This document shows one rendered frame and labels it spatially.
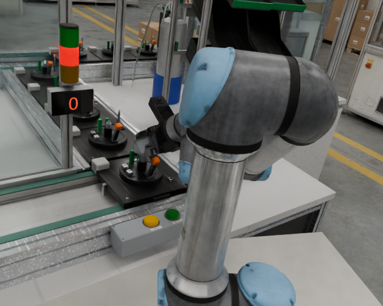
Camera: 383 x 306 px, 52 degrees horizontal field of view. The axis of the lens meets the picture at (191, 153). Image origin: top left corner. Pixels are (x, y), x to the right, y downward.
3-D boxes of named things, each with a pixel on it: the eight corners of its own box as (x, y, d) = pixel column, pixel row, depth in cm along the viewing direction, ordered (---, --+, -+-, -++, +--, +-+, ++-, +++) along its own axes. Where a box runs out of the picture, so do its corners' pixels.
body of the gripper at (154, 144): (149, 156, 112) (169, 149, 102) (142, 128, 113) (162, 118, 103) (171, 152, 117) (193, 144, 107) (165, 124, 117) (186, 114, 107)
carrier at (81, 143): (151, 154, 144) (155, 123, 138) (89, 167, 131) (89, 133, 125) (122, 127, 161) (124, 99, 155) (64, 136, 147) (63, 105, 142)
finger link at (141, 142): (130, 157, 119) (149, 150, 112) (126, 138, 119) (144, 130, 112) (138, 155, 121) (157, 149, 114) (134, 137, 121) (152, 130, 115)
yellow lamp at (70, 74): (81, 83, 111) (81, 66, 109) (64, 84, 108) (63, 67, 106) (75, 77, 114) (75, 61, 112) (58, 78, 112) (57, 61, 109)
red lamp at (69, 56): (81, 65, 109) (81, 48, 106) (63, 67, 106) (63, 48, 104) (75, 60, 112) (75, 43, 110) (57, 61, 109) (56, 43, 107)
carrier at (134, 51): (171, 60, 261) (173, 41, 256) (139, 62, 248) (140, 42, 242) (152, 50, 278) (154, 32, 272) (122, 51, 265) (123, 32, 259)
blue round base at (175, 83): (184, 103, 220) (188, 78, 213) (160, 106, 211) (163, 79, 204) (169, 93, 231) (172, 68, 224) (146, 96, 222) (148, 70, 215)
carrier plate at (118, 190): (191, 190, 127) (192, 185, 126) (123, 209, 113) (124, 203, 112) (154, 156, 143) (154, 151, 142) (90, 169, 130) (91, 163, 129)
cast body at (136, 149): (155, 155, 121) (155, 133, 119) (143, 157, 119) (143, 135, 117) (142, 148, 128) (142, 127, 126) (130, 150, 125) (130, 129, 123)
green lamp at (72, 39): (81, 47, 106) (81, 29, 104) (63, 48, 103) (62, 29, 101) (75, 42, 110) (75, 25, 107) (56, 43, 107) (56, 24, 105)
